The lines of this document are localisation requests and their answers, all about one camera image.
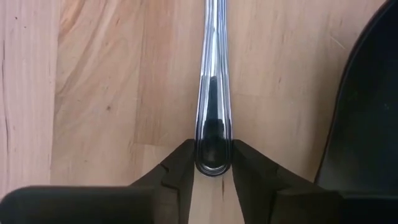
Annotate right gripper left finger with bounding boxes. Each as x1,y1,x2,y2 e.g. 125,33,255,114
0,138,196,224

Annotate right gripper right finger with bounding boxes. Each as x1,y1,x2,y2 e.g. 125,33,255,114
231,139,398,224

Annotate black plastic serving spoon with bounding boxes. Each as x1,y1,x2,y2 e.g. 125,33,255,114
313,0,398,195

